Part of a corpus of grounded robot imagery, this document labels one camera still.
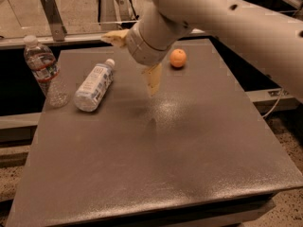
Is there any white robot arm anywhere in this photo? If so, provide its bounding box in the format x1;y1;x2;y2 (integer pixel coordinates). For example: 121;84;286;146
101;0;303;101

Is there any metal horizontal rail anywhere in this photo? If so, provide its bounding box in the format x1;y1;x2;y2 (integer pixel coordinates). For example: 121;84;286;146
0;27;209;50

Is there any blue label plastic bottle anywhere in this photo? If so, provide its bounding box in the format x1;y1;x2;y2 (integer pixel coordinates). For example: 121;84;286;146
74;59;115;112

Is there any left metal bracket post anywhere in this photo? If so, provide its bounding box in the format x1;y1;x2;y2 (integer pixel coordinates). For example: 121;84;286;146
40;0;67;42

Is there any clear water bottle red label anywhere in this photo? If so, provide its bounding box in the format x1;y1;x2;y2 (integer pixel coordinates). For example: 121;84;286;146
24;35;69;108

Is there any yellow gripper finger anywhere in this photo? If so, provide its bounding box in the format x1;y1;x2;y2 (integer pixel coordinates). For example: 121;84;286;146
141;63;162;96
100;29;129;47

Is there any white cable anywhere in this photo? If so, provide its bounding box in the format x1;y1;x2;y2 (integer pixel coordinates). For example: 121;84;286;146
261;88;285;119

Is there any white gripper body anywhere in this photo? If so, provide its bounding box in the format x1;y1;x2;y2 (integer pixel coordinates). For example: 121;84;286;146
126;23;168;66

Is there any orange fruit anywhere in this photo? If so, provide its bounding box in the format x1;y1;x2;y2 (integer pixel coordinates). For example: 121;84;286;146
169;49;187;68

